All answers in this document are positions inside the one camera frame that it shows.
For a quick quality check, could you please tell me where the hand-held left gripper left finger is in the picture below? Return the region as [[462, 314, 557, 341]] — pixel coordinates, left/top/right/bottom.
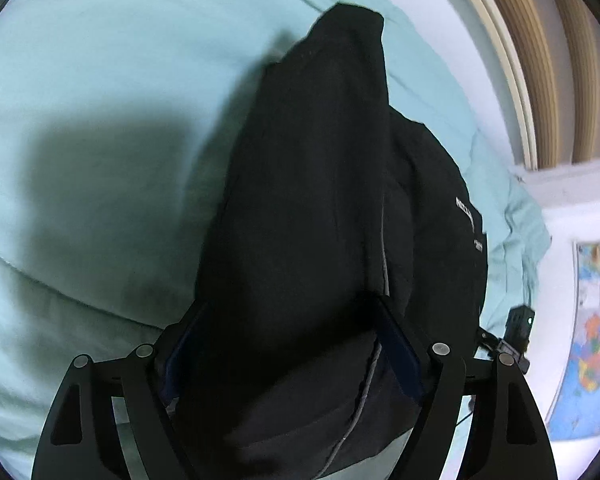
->
[[30, 300, 211, 480]]

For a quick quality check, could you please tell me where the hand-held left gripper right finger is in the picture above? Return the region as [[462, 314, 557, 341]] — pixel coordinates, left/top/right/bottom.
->
[[367, 292, 558, 480]]

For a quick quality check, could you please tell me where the black jacket with grey piping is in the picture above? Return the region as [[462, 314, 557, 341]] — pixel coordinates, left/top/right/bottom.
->
[[172, 2, 488, 480]]

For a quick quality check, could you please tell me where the white window sill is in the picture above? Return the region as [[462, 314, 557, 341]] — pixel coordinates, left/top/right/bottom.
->
[[510, 157, 600, 223]]

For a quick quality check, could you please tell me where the beige curtain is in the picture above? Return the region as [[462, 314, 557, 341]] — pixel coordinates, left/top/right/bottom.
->
[[442, 0, 600, 171]]

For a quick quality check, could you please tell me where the light blue bed sheet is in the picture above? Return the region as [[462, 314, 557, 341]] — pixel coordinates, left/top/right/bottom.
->
[[0, 0, 553, 480]]

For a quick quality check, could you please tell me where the colourful wall map poster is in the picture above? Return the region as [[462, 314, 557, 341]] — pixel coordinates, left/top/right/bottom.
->
[[545, 240, 600, 443]]

